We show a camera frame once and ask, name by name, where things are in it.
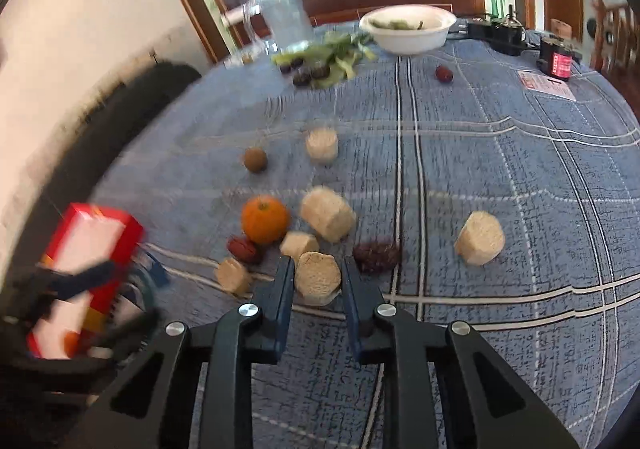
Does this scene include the red cardboard box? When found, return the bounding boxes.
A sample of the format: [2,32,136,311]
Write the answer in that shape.
[25,202,146,361]

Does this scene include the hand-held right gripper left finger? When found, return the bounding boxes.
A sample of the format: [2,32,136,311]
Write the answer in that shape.
[65,255,296,449]

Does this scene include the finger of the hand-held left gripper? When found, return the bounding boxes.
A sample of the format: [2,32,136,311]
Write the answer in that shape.
[10,259,119,303]
[90,251,168,357]

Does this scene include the brown round fruit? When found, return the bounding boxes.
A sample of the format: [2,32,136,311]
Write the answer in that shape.
[243,147,269,174]

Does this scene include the glass pitcher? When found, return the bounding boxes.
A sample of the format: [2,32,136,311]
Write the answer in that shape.
[240,0,316,52]

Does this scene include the beige sugarcane chunk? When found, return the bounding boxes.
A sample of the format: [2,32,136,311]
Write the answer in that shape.
[454,211,506,266]
[215,258,253,296]
[305,127,339,166]
[279,232,320,261]
[300,186,357,244]
[294,251,343,306]

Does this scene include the black sofa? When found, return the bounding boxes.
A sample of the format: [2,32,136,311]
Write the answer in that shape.
[30,60,202,235]

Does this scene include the red and white card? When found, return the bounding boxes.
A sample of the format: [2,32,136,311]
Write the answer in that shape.
[516,70,576,101]

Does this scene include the orange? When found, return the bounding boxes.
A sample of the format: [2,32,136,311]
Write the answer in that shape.
[241,195,291,246]

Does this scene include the wooden chair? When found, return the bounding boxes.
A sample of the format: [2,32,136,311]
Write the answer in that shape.
[589,0,640,86]

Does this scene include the black power adapter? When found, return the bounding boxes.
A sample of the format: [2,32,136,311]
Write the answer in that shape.
[465,13,529,58]

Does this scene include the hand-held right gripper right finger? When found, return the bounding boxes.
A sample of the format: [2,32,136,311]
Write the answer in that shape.
[341,256,581,449]

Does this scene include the white bowl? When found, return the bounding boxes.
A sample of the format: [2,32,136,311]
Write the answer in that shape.
[359,5,458,55]

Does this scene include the blue plaid tablecloth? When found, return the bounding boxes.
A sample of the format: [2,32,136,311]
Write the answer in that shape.
[90,19,640,449]

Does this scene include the dark red date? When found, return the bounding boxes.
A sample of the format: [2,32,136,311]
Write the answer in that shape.
[227,236,264,265]

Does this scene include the black battery with red label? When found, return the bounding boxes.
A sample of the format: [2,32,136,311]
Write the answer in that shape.
[537,35,576,82]

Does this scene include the green vegetable stalks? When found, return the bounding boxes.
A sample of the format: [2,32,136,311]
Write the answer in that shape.
[271,31,379,90]

